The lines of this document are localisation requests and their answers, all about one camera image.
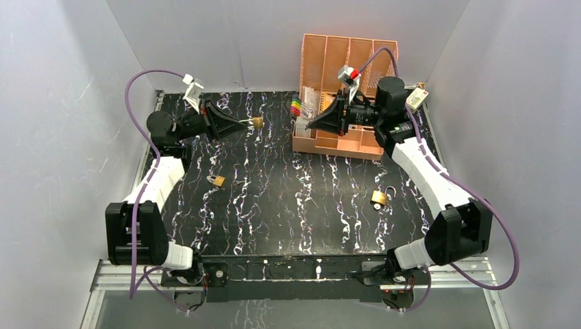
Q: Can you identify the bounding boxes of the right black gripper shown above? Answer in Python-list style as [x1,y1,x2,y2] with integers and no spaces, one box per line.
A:
[308,88,384,137]

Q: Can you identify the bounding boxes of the brass long-shackle padlock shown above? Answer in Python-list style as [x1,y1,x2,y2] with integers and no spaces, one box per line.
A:
[238,117,264,129]

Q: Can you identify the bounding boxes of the brass padlock with keys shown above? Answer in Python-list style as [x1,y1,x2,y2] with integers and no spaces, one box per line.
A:
[207,175,225,188]

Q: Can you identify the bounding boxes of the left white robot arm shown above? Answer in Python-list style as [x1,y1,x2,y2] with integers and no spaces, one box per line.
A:
[105,100,253,285]

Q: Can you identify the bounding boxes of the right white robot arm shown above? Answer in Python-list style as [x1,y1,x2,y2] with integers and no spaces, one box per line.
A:
[308,76,493,284]

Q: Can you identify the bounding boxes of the white card boxes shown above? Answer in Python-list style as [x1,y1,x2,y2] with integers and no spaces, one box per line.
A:
[295,86,321,138]

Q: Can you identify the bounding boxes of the orange plastic file organizer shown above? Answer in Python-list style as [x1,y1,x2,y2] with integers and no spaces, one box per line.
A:
[293,34,399,160]

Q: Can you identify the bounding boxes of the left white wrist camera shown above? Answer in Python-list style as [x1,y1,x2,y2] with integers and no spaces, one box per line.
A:
[182,74,204,114]

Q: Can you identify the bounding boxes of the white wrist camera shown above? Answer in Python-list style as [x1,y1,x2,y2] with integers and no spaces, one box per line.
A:
[338,64,360,103]
[182,74,204,114]

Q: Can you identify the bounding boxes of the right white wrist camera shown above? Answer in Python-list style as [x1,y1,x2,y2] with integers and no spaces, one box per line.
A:
[338,64,360,103]

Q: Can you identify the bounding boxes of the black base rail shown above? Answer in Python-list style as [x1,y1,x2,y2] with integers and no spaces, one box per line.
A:
[202,254,394,302]

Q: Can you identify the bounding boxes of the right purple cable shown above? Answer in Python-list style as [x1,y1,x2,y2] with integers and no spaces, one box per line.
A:
[358,45,521,314]

